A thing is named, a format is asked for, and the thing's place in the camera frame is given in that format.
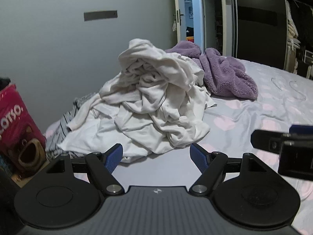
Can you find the white clothes pile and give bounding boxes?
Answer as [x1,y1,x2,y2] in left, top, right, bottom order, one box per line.
[57,38,217,163]

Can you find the grey pink-dotted bed sheet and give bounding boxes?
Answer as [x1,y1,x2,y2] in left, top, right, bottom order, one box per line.
[44,59,313,235]

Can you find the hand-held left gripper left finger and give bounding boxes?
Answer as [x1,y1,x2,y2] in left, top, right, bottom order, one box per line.
[46,143,124,196]

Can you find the grey striped garment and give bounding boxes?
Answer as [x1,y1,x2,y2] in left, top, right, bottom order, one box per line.
[45,92,98,159]

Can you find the wire clothes hanger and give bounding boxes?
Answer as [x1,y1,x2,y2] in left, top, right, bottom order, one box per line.
[271,78,286,90]
[289,80,307,101]

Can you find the dark wardrobe sliding door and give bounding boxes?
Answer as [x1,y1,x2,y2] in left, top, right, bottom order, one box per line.
[231,0,288,70]

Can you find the purple fleece garment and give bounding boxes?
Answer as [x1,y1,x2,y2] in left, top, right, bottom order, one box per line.
[165,41,259,100]

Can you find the hanging white clothes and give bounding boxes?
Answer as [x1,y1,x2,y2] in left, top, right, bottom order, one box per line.
[286,0,301,52]

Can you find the white door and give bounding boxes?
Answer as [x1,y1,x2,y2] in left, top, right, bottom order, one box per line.
[172,0,187,45]

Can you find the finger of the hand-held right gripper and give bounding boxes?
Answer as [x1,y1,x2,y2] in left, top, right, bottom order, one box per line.
[251,129,285,151]

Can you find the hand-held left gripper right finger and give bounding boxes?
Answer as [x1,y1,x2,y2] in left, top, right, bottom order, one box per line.
[189,143,269,196]

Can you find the red Lotso bear bag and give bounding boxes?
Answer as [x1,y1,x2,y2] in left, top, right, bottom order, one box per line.
[0,83,47,177]

